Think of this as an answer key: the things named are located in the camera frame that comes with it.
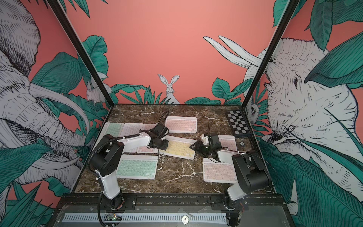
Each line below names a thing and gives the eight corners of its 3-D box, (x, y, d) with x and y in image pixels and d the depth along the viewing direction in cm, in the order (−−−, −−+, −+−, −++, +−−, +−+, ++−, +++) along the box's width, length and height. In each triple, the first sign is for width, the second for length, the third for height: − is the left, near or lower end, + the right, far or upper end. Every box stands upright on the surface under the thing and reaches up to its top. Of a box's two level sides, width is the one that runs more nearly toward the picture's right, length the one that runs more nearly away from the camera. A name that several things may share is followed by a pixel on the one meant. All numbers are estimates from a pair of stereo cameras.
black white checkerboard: (234, 137, 104) (236, 134, 101) (224, 114, 118) (225, 110, 115) (250, 135, 105) (252, 132, 102) (238, 112, 120) (240, 109, 116)
